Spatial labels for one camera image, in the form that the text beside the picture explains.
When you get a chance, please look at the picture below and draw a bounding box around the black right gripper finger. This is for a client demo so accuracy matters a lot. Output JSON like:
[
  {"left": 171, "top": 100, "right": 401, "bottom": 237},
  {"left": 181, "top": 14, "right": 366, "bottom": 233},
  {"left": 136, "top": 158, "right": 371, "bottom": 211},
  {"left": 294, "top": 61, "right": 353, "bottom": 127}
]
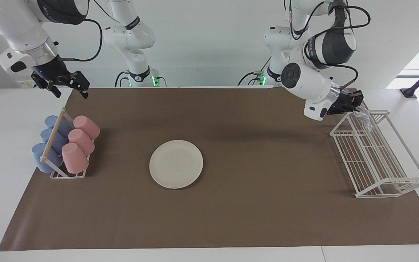
[
  {"left": 31, "top": 72, "right": 61, "bottom": 98},
  {"left": 68, "top": 71, "right": 90, "bottom": 99}
]

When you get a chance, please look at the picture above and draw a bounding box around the clear plastic wrapper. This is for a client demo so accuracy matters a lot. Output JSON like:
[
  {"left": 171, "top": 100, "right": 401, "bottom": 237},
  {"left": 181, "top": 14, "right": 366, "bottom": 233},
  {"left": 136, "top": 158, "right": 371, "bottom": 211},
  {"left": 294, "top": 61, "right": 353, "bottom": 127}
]
[{"left": 353, "top": 107, "right": 374, "bottom": 131}]

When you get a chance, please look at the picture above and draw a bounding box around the cream round plate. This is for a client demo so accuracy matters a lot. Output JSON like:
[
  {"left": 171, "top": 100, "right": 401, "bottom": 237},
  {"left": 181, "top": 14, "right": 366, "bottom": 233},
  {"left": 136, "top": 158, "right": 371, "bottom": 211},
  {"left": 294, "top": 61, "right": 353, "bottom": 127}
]
[{"left": 149, "top": 140, "right": 204, "bottom": 189}]

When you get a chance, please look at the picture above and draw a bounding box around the blue plastic cup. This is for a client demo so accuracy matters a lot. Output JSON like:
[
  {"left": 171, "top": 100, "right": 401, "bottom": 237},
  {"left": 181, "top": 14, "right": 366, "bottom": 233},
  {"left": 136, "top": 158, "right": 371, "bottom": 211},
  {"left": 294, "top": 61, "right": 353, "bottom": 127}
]
[
  {"left": 31, "top": 143, "right": 64, "bottom": 173},
  {"left": 44, "top": 115, "right": 73, "bottom": 138},
  {"left": 40, "top": 128, "right": 68, "bottom": 154}
]

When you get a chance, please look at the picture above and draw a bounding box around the pink plastic cup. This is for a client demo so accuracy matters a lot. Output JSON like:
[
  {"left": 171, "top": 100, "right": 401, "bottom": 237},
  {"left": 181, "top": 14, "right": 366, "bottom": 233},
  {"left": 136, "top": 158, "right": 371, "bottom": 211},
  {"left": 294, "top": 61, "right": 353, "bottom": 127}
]
[
  {"left": 73, "top": 115, "right": 100, "bottom": 140},
  {"left": 61, "top": 143, "right": 89, "bottom": 174},
  {"left": 68, "top": 129, "right": 95, "bottom": 156}
]

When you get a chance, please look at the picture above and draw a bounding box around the brown table mat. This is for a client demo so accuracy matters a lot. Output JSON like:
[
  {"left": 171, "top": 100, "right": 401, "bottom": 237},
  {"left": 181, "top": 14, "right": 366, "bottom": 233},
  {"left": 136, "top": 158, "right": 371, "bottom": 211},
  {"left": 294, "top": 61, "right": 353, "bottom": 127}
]
[{"left": 0, "top": 87, "right": 419, "bottom": 251}]

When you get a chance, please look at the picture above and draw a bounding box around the white wall outlet box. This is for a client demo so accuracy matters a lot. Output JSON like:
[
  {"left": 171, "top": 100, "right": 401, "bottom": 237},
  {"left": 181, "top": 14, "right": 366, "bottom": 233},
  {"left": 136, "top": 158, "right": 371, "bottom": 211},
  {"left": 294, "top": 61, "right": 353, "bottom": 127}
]
[{"left": 16, "top": 71, "right": 50, "bottom": 88}]

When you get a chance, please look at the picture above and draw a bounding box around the black right base cable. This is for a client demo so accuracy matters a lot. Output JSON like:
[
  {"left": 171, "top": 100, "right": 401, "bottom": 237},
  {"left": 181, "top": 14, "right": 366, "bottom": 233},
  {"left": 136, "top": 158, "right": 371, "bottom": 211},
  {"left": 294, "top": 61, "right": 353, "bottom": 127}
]
[{"left": 114, "top": 70, "right": 130, "bottom": 88}]

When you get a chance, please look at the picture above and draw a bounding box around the black base cable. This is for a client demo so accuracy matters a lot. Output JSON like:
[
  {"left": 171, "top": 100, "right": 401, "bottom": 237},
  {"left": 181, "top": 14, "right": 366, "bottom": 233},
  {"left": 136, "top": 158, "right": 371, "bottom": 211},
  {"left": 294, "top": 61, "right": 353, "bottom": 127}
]
[
  {"left": 114, "top": 70, "right": 130, "bottom": 88},
  {"left": 238, "top": 55, "right": 272, "bottom": 86}
]

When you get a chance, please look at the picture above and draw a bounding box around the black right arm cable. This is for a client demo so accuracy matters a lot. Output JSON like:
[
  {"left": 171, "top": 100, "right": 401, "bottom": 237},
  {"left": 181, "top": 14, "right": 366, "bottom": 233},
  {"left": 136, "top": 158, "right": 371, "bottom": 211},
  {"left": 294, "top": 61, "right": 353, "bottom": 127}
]
[{"left": 59, "top": 0, "right": 112, "bottom": 62}]

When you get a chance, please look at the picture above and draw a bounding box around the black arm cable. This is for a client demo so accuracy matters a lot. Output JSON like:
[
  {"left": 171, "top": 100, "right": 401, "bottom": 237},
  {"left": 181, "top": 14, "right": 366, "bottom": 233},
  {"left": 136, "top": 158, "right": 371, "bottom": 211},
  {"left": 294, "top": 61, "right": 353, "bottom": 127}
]
[
  {"left": 284, "top": 0, "right": 372, "bottom": 91},
  {"left": 59, "top": 0, "right": 112, "bottom": 62}
]

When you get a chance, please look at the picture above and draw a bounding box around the white cup rack wooden handle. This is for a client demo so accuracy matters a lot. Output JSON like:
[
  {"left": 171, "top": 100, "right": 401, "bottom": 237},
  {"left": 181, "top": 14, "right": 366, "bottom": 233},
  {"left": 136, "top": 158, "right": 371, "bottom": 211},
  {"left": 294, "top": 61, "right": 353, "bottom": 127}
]
[{"left": 40, "top": 108, "right": 93, "bottom": 179}]

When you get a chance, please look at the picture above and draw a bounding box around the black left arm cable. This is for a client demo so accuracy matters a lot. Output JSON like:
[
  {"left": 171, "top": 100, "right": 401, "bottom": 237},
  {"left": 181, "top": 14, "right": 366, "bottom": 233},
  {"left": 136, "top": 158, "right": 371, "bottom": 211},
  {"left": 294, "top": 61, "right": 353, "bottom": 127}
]
[{"left": 284, "top": 0, "right": 372, "bottom": 91}]

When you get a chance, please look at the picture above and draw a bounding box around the white wire dish rack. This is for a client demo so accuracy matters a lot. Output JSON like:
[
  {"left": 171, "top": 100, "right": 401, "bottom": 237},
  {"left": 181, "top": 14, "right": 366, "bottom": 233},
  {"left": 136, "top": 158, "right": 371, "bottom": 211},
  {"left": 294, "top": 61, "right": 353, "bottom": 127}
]
[{"left": 330, "top": 110, "right": 419, "bottom": 199}]

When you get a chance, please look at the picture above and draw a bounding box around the black left base cable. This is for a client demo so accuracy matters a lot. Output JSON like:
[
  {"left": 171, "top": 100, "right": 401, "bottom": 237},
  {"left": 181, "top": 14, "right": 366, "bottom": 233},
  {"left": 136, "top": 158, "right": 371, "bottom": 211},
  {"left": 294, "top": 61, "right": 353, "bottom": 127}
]
[{"left": 238, "top": 55, "right": 272, "bottom": 86}]

